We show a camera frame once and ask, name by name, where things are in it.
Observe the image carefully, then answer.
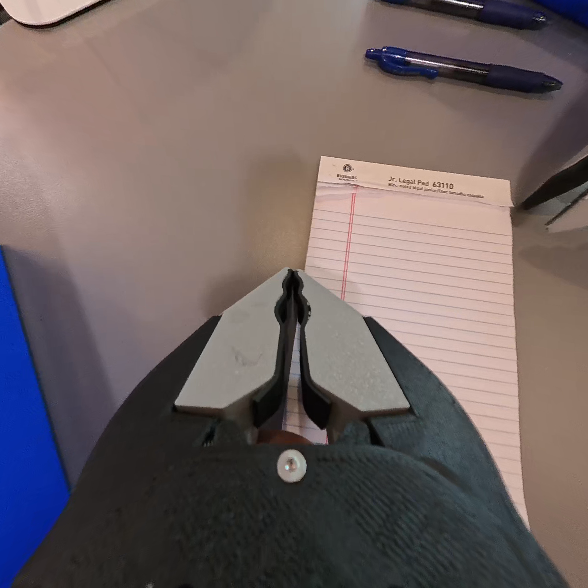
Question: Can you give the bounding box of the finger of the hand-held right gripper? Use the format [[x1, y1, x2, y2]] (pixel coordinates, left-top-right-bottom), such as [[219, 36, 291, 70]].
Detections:
[[522, 157, 588, 234]]

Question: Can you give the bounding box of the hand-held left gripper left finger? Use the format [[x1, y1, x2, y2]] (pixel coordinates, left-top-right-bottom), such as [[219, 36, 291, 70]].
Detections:
[[175, 269, 295, 429]]

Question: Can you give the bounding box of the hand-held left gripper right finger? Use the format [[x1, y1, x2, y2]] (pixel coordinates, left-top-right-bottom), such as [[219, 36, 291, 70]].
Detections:
[[294, 271, 410, 430]]

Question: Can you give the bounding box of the white lined legal pad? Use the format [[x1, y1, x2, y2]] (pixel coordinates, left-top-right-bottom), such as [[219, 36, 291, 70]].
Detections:
[[282, 156, 530, 531]]

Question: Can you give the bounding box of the blue retractable pen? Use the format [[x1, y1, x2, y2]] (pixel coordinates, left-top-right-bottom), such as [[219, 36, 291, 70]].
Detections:
[[365, 46, 563, 95], [379, 0, 548, 31]]

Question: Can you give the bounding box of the blue plastic bin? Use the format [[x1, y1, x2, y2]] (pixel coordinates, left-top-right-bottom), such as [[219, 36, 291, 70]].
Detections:
[[0, 246, 70, 588]]

